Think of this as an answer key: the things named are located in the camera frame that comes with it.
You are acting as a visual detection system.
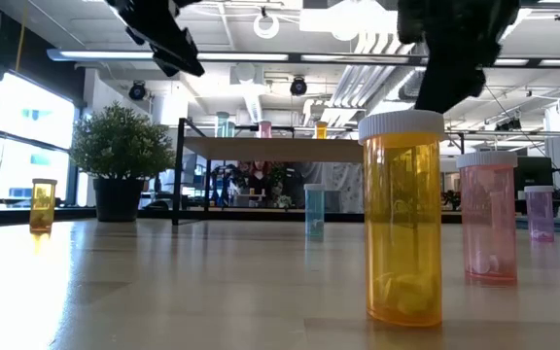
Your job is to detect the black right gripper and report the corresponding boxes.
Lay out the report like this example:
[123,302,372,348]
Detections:
[396,0,523,116]

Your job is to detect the purple medicine bottle white cap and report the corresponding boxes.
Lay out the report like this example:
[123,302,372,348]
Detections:
[524,185,556,243]

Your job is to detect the wooden shelf black metal legs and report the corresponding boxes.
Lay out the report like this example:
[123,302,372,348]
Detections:
[171,116,467,228]

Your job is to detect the black ceiling spotlight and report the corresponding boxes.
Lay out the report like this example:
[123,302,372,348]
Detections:
[127,80,148,102]
[289,76,309,97]

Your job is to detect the long ceiling light bar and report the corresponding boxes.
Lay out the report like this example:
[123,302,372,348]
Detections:
[46,47,560,68]

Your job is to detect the white ceiling pipes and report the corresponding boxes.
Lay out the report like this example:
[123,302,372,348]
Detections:
[331,28,417,111]

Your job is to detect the green potted plant black pot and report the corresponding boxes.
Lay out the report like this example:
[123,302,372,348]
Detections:
[69,100,178,224]

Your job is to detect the black computer monitor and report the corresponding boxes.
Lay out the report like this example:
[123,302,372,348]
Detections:
[513,156,554,193]

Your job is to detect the person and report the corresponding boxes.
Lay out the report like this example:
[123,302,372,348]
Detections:
[243,160,275,198]

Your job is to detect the white patterned cloth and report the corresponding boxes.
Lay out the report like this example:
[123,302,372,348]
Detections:
[303,162,365,214]

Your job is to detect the silver ventilation duct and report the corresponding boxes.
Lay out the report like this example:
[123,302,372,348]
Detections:
[367,43,430,116]

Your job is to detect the white ring ceiling fixture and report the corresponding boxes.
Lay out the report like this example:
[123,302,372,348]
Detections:
[253,12,281,40]

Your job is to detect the yellow hanging strap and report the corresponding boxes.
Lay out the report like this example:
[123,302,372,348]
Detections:
[15,0,28,74]

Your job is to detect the black aluminium table frame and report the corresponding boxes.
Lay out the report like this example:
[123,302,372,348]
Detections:
[0,206,560,229]

